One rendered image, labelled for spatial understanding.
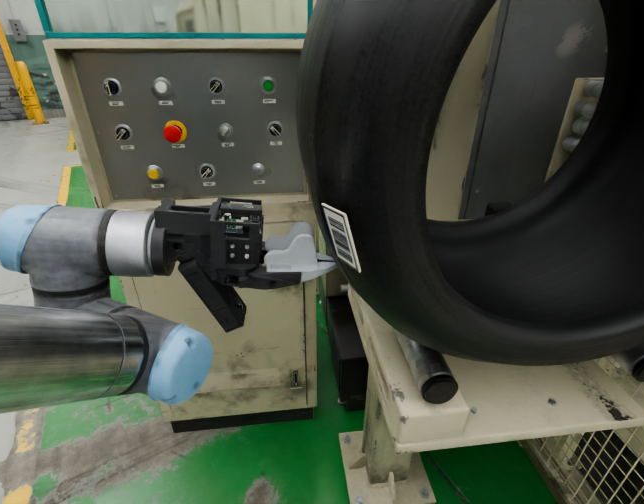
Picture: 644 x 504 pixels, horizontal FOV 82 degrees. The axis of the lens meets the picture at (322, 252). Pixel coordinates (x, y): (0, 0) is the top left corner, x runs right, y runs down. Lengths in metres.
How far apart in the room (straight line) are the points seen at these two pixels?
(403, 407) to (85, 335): 0.36
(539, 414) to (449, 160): 0.44
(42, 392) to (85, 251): 0.17
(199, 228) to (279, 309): 0.76
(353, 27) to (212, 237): 0.24
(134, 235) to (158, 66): 0.62
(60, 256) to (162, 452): 1.20
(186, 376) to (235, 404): 1.05
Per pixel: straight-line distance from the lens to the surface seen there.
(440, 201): 0.77
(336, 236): 0.34
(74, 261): 0.47
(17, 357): 0.32
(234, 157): 1.00
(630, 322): 0.54
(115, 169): 1.08
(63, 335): 0.34
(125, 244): 0.44
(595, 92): 0.97
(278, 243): 0.47
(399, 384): 0.54
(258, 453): 1.51
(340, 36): 0.32
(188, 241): 0.44
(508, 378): 0.68
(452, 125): 0.74
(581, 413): 0.68
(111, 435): 1.71
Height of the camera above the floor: 1.26
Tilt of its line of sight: 29 degrees down
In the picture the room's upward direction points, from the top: straight up
